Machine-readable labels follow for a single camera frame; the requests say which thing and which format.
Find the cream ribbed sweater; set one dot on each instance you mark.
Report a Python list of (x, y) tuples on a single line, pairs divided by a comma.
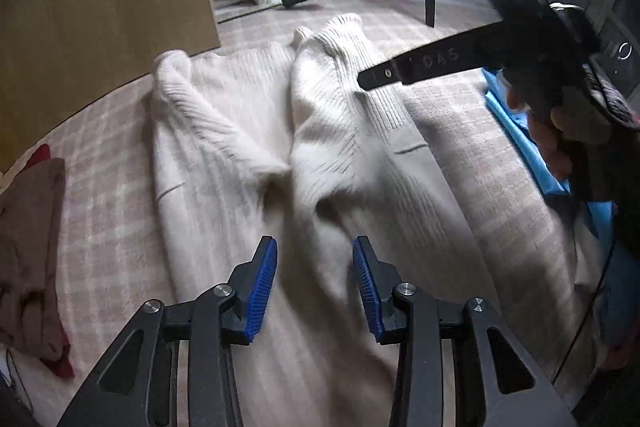
[(225, 147)]

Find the person's right hand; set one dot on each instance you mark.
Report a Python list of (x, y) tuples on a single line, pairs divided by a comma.
[(547, 137)]

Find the beige plaid mat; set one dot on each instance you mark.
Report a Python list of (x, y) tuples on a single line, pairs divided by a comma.
[(490, 187)]

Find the brown folded cloth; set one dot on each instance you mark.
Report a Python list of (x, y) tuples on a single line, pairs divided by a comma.
[(30, 247)]

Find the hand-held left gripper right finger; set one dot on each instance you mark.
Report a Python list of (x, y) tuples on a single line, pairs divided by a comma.
[(367, 292)]

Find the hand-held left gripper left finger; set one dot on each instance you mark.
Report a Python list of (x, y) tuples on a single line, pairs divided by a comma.
[(260, 297)]

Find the dark red folded cloth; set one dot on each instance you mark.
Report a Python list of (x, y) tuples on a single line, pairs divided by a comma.
[(62, 364)]

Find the blue striped garment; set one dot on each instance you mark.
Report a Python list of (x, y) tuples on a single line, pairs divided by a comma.
[(515, 132)]

